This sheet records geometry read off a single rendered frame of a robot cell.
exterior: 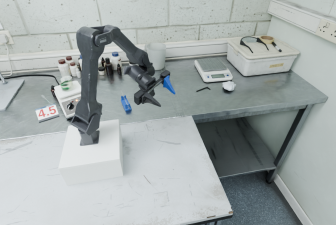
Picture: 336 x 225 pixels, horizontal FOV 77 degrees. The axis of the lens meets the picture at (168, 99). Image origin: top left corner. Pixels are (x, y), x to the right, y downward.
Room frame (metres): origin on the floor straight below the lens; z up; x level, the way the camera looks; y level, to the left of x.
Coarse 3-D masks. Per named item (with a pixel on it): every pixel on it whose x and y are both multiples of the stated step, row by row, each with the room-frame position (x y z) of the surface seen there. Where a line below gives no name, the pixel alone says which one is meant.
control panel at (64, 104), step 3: (72, 99) 0.84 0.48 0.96; (75, 99) 0.84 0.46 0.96; (78, 99) 0.84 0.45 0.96; (63, 102) 0.81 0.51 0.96; (66, 102) 0.82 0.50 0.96; (69, 102) 0.82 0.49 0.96; (72, 102) 0.82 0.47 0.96; (75, 102) 0.83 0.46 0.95; (63, 105) 0.80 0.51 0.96; (66, 105) 0.80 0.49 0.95; (75, 105) 0.81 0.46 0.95; (66, 108) 0.79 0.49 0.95; (72, 108) 0.79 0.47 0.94; (66, 111) 0.77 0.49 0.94; (69, 111) 0.78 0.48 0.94; (72, 111) 0.78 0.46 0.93; (66, 114) 0.76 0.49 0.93
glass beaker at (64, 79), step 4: (64, 72) 0.93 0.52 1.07; (68, 72) 0.92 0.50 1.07; (56, 76) 0.89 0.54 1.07; (60, 76) 0.91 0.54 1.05; (64, 76) 0.92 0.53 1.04; (68, 76) 0.93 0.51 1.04; (60, 80) 0.87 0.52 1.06; (64, 80) 0.87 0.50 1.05; (68, 80) 0.88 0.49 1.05; (60, 84) 0.87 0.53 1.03; (64, 84) 0.87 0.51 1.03; (68, 84) 0.88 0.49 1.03; (72, 84) 0.90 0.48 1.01; (64, 88) 0.87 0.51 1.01; (68, 88) 0.87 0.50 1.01; (72, 88) 0.89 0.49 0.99
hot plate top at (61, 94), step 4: (76, 80) 0.98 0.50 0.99; (76, 84) 0.94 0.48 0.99; (56, 88) 0.90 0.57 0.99; (60, 88) 0.90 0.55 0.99; (76, 88) 0.90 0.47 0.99; (80, 88) 0.90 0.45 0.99; (56, 92) 0.86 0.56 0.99; (60, 92) 0.86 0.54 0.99; (64, 92) 0.86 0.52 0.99; (68, 92) 0.86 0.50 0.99; (72, 92) 0.86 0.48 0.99; (76, 92) 0.87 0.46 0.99; (60, 96) 0.83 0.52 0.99; (64, 96) 0.83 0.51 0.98
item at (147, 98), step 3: (147, 93) 0.65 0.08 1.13; (144, 96) 0.65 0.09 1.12; (147, 96) 0.64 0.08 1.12; (150, 96) 0.65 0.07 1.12; (144, 99) 0.66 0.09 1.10; (147, 99) 0.66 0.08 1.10; (150, 99) 0.64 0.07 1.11; (153, 99) 0.64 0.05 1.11; (144, 102) 0.66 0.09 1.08; (147, 102) 0.66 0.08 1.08; (150, 102) 0.65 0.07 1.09; (153, 102) 0.64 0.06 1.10; (156, 102) 0.64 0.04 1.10; (156, 105) 0.64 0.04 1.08; (159, 105) 0.63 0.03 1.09
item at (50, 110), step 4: (44, 108) 0.80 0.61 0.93; (48, 108) 0.81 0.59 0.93; (52, 108) 0.81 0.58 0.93; (40, 112) 0.78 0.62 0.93; (44, 112) 0.79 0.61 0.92; (48, 112) 0.79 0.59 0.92; (52, 112) 0.80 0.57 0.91; (56, 112) 0.80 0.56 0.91; (40, 116) 0.77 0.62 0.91; (44, 116) 0.77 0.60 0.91
